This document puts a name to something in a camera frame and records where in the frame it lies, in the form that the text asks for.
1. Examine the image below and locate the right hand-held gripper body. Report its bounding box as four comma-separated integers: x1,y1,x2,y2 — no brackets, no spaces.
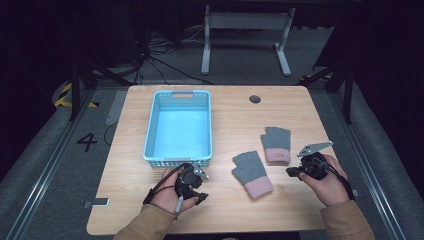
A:
296,140,334,181

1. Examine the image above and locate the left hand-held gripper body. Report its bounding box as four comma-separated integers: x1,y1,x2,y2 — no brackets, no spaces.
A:
174,162,210,200

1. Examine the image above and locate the grey glove red label cuff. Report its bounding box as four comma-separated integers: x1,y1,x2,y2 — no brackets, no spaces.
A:
260,126,292,165

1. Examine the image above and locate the plain grey glove pink cuff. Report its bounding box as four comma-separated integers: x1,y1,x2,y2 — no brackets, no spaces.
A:
231,150,275,200

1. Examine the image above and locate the light blue plastic basket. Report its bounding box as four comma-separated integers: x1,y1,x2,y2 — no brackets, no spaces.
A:
143,89,213,168

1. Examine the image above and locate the person's left hand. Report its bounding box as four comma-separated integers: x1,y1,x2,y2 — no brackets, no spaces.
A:
150,166,200,216

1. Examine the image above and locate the person's right hand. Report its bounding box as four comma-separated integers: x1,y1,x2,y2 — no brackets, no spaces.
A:
298,154,351,207

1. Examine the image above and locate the black metal stand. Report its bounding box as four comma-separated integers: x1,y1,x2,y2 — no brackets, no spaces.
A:
68,58,134,122
299,59,355,125

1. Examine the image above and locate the right hand-held gripper black cable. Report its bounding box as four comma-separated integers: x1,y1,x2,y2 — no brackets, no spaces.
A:
314,157,356,202

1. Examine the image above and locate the hand-held gripper black cable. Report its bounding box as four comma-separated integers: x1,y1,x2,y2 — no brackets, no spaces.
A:
314,157,356,202
142,163,185,206

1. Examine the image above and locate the left hand-held gripper black cable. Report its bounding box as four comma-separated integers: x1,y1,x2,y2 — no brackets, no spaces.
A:
142,163,185,206

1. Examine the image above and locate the small silver floor bracket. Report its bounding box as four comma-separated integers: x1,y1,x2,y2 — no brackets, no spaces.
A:
83,197,111,210

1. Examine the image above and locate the tangle of black floor cables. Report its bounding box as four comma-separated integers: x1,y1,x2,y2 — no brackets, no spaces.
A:
131,24,214,86

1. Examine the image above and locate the white metal desk frame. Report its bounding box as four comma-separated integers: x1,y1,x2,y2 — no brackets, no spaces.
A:
200,4,297,77

